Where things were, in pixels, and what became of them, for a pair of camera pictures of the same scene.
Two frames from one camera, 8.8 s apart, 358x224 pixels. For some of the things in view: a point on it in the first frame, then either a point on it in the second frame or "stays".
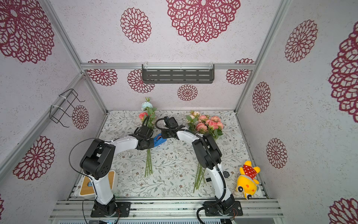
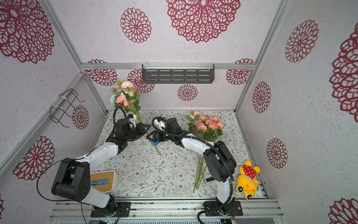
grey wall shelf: (178, 74) stays
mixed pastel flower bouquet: (149, 113) -> (126, 94)
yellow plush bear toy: (247, 182) stays
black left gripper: (152, 141) -> (141, 126)
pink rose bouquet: (199, 123) stays
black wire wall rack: (67, 99) stays
